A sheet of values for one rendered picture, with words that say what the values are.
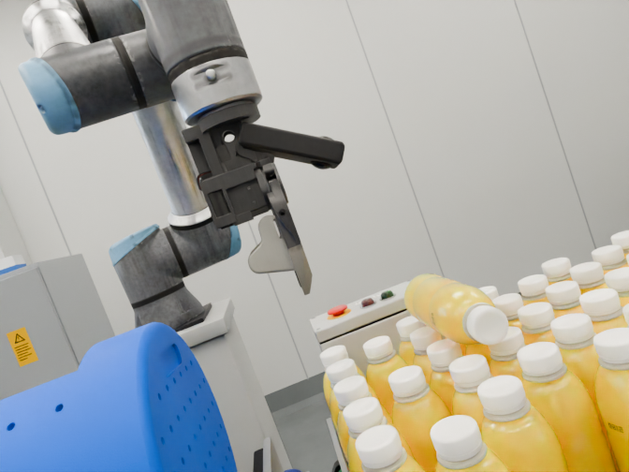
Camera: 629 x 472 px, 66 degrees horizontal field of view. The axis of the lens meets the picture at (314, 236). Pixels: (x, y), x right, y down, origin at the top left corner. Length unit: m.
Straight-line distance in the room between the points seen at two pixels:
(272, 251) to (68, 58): 0.33
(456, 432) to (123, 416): 0.27
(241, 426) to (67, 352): 1.11
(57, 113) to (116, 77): 0.08
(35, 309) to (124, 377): 1.82
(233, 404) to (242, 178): 0.89
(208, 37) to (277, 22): 3.05
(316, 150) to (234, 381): 0.87
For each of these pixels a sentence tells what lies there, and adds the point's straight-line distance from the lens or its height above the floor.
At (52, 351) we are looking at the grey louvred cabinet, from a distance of 2.29.
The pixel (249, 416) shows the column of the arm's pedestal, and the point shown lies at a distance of 1.33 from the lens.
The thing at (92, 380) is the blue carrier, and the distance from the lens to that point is 0.50.
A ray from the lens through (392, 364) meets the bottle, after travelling 0.68.
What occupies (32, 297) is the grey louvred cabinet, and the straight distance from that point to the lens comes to 2.28.
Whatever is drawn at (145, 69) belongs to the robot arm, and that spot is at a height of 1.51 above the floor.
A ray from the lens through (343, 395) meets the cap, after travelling 0.58.
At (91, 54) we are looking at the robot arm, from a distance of 0.66.
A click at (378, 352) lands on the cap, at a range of 0.68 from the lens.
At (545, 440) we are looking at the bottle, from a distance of 0.49.
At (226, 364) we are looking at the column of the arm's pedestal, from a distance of 1.29.
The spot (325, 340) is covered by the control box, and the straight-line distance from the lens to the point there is 0.79.
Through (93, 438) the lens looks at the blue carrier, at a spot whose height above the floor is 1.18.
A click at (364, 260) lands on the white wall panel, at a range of 3.42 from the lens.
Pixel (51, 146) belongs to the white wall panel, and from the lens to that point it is 3.62.
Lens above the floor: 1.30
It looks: 4 degrees down
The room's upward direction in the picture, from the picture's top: 20 degrees counter-clockwise
